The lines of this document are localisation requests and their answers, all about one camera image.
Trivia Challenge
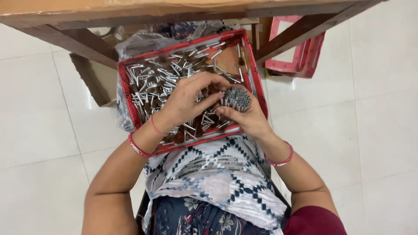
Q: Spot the red cardboard tray box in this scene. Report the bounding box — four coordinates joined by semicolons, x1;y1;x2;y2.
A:
116;28;269;156

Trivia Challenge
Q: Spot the brown cardboard box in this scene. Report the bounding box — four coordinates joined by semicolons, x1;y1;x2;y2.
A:
69;52;119;108

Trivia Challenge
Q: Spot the maroon sleeve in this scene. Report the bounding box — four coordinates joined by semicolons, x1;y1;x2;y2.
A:
282;205;349;235

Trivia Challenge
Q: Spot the pink beaded bangle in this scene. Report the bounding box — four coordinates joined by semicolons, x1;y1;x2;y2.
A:
263;140;295;167

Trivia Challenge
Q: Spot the red beaded bangle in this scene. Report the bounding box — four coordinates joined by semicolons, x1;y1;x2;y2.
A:
128;131;157;158

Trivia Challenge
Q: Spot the red thread bracelet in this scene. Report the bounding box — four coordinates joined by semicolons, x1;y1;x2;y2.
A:
148;114;169;137

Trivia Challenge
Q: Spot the pile of loose metal tubes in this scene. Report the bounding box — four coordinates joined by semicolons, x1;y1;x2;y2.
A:
125;40;249;145

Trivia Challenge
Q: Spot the bundle of metal tubes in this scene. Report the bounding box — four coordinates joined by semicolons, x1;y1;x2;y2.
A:
222;86;252;113

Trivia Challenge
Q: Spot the person's right hand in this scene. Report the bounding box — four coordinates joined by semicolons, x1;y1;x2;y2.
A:
216;93;275;142

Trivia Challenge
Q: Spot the wooden table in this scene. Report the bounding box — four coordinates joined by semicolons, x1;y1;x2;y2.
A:
0;0;389;71

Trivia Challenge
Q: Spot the dark floral dress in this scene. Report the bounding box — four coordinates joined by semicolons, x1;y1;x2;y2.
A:
152;195;285;235

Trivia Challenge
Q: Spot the black chair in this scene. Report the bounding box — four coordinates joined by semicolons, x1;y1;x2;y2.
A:
135;181;292;235

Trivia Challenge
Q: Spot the person's left hand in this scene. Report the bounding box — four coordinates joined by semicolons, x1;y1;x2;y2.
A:
153;71;231;133

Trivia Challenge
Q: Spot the grey patterned scarf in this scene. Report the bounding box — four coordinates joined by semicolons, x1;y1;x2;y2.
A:
115;20;288;235

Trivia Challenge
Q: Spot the stack of pink boxes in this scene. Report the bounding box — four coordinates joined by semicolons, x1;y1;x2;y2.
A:
264;15;327;79

